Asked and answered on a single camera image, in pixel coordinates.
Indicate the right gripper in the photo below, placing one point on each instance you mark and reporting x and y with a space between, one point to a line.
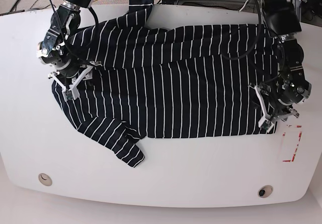
72 77

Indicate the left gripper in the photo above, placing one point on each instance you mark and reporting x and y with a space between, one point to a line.
272 110

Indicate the navy white striped t-shirt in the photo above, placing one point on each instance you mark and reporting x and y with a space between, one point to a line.
188 82

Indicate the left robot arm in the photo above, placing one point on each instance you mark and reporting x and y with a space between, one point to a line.
276 95

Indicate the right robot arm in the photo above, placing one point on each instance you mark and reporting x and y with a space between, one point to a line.
55 50

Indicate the red tape rectangle marking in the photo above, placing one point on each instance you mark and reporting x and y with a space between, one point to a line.
290 143

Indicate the right table grommet hole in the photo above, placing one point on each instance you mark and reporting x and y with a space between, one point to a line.
265 191

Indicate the table grommet hole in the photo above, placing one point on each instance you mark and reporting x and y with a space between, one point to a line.
45 179
265 191

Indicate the left table grommet hole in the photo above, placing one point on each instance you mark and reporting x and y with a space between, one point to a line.
45 179

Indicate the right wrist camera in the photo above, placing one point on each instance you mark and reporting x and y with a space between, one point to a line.
69 95

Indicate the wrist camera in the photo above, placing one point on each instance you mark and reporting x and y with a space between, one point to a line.
69 95
267 126

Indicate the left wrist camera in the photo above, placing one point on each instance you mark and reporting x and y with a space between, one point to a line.
267 126

